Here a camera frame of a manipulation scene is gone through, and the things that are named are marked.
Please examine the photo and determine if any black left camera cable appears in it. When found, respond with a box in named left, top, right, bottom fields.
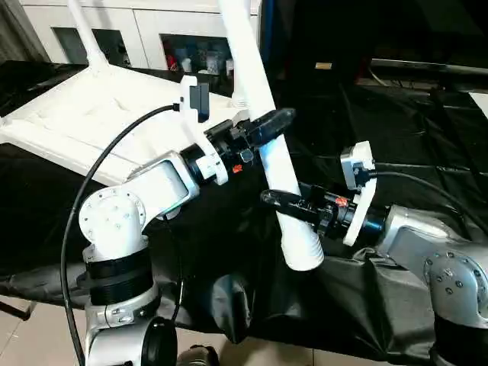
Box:
left=59, top=104, right=183, bottom=366

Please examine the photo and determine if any grey curtain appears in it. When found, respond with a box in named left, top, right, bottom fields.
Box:
left=0, top=0, right=50, bottom=63

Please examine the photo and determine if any black work mat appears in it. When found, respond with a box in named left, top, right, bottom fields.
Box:
left=0, top=59, right=488, bottom=363

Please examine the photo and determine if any white blue patterned container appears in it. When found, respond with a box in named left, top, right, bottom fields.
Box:
left=204, top=51, right=220, bottom=75

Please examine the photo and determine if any dark metal bar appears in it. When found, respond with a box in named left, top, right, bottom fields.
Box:
left=371, top=58, right=488, bottom=78

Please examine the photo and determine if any black camera cable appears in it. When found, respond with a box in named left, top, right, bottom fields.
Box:
left=357, top=170, right=488, bottom=238
left=59, top=104, right=183, bottom=366

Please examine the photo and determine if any dark left robot foot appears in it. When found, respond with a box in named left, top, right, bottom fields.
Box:
left=176, top=344, right=221, bottom=366

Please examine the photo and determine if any black right camera cable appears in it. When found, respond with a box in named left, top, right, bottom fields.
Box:
left=357, top=170, right=488, bottom=238

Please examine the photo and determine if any white glass door cabinet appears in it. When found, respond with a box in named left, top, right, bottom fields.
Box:
left=18, top=0, right=265, bottom=97

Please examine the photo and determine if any thin black cable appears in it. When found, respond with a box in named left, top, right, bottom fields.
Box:
left=162, top=212, right=188, bottom=326

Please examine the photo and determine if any white flat board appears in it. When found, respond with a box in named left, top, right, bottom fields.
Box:
left=470, top=91, right=488, bottom=112

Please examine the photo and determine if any black metal table leg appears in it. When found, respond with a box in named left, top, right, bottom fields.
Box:
left=0, top=300, right=32, bottom=322

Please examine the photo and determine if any white plastic table top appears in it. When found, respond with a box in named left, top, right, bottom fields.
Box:
left=0, top=63, right=253, bottom=188

